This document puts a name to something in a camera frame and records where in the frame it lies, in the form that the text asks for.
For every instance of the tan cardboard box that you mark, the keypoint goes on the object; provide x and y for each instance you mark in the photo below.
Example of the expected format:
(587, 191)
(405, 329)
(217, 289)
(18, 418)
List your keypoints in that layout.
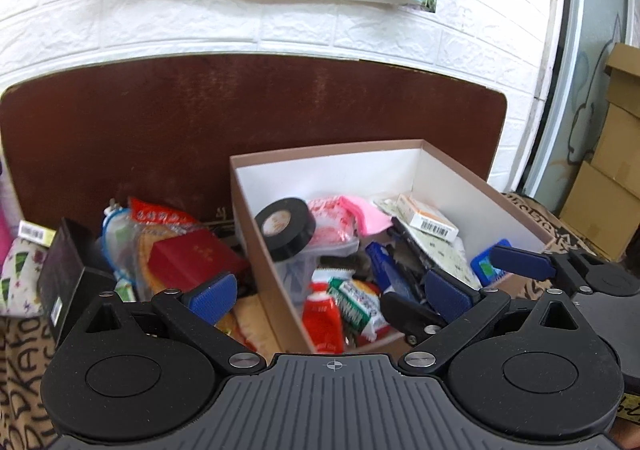
(350, 169)

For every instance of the blue white clear bag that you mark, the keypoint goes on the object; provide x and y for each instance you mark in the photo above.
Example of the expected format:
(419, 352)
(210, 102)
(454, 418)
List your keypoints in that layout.
(117, 235)

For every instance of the dark brown wooden board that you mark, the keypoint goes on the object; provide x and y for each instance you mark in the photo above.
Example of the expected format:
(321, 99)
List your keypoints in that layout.
(200, 119)

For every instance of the dark blue plastic item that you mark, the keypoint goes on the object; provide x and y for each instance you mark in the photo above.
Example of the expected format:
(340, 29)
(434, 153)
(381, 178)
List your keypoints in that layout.
(387, 270)

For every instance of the small red box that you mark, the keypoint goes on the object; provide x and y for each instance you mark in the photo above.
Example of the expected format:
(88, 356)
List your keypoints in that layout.
(195, 255)

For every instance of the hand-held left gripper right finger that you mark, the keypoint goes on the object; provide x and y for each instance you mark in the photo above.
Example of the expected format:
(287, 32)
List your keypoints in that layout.
(450, 294)

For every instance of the letter print blanket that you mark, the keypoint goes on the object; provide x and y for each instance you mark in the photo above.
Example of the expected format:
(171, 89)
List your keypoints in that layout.
(20, 380)

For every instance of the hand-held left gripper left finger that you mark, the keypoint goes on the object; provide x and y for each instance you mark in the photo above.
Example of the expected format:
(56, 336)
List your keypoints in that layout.
(212, 294)

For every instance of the black tape roll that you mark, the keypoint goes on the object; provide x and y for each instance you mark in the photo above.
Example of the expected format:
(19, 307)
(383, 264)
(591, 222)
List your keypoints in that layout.
(285, 230)

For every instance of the red tube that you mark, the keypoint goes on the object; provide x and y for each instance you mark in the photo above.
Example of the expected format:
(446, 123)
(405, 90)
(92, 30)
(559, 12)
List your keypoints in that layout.
(322, 325)

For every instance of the clear plastic bag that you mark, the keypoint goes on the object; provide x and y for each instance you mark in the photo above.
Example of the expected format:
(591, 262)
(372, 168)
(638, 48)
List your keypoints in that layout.
(305, 275)

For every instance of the brown cardboard carton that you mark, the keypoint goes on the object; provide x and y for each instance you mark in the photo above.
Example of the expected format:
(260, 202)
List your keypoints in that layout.
(625, 79)
(600, 215)
(617, 149)

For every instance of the white orange small box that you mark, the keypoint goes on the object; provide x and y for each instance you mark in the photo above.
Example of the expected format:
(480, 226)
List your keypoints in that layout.
(427, 217)

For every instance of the green white snack packet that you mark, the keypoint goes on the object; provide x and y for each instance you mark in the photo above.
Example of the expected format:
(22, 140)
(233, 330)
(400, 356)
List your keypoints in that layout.
(360, 307)

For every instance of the yellow green small box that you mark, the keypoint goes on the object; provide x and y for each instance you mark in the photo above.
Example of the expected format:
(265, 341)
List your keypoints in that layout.
(36, 232)

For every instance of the white floral fabric pouch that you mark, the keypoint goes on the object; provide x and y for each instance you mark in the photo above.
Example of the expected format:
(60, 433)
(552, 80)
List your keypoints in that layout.
(22, 280)

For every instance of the black product box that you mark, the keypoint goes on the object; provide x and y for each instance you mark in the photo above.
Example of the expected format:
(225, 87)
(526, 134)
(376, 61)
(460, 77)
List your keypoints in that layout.
(65, 280)

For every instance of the pink packet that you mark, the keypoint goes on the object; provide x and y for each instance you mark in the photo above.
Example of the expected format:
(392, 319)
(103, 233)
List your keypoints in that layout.
(350, 217)

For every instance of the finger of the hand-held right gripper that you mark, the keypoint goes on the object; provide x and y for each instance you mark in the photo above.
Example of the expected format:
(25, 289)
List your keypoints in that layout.
(520, 262)
(405, 312)

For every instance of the white printed blister card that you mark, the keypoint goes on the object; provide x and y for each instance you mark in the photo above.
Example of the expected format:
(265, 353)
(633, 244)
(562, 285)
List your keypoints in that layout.
(445, 250)

